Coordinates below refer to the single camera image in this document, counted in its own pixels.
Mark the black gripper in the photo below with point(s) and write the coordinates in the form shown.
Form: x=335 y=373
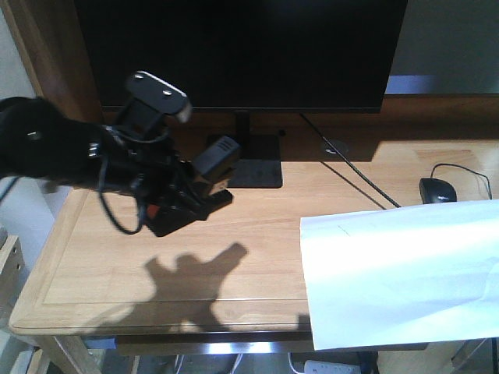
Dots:
x=139 y=158

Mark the black stapler with orange button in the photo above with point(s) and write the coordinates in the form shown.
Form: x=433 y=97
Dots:
x=187 y=210

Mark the white paper sheet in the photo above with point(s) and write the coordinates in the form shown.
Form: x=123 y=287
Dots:
x=417 y=274

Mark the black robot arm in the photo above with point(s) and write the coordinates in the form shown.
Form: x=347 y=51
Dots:
x=37 y=141

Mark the wooden desk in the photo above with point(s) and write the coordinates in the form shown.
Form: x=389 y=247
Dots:
x=241 y=269

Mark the black computer monitor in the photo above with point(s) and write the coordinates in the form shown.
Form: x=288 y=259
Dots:
x=246 y=56

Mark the black computer mouse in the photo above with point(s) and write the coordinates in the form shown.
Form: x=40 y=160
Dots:
x=434 y=190

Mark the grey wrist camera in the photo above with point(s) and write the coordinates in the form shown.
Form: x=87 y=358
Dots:
x=159 y=95

